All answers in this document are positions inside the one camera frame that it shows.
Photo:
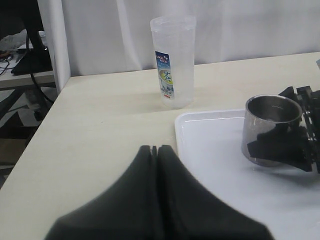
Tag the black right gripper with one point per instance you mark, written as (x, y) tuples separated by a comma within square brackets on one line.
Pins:
[(297, 146)]

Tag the white backdrop curtain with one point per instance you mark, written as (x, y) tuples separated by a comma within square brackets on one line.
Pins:
[(91, 37)]

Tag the translucent plastic measuring cup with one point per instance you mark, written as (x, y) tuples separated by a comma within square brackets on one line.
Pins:
[(173, 62)]

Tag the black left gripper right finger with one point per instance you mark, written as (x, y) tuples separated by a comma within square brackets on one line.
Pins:
[(191, 212)]

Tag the stainless steel cup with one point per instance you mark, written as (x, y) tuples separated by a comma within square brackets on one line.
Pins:
[(264, 113)]

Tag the black metal stand frame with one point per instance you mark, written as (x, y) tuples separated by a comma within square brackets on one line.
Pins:
[(36, 59)]

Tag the white plastic tray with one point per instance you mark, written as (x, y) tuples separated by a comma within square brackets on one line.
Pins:
[(284, 198)]

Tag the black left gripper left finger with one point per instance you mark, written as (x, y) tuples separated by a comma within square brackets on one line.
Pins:
[(128, 210)]

